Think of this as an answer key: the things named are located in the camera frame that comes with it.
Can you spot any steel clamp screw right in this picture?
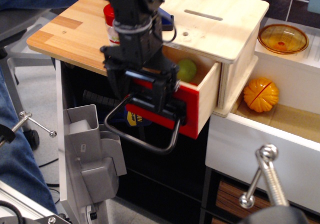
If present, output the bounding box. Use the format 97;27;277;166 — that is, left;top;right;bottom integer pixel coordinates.
239;143;290;209

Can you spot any black caster wheel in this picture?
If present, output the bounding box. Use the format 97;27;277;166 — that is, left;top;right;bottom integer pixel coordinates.
23;130;40;150

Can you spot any white sink basin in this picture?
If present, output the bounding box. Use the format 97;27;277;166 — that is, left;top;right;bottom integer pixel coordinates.
205;25;320;213

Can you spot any steel clamp handle left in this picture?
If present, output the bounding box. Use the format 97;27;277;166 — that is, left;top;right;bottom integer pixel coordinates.
0;111;57;147

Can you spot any blue jeans leg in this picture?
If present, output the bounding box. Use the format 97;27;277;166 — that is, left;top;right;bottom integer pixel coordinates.
0;66;59;215

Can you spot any light plywood box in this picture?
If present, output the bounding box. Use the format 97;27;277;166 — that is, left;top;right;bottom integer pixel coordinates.
161;0;269;120

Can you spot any grey metal bracket mount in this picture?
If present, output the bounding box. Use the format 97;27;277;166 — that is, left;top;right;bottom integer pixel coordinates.
59;104;127;224

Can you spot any black drawer pull handle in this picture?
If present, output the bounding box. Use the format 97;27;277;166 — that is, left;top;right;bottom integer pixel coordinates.
104;93;187;155

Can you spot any orange toy pumpkin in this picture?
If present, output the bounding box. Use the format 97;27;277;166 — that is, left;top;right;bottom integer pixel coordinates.
243;77;280;113

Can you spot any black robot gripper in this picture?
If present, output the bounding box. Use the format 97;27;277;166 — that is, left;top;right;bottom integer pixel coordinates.
100;0;178;114

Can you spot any blue bar clamp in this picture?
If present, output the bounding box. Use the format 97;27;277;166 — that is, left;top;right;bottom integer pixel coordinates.
158;8;174;31

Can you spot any amber plastic bowl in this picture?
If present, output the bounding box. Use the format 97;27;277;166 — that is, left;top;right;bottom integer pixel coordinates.
258;24;309;54

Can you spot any red front wooden drawer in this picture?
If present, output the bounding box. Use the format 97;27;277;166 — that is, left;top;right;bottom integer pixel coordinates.
124;45;222;140

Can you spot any green toy apple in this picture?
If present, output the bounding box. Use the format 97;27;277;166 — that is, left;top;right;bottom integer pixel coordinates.
177;59;197;83

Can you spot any red lid spice jar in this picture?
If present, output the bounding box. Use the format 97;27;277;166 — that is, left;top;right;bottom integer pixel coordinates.
103;3;120;46

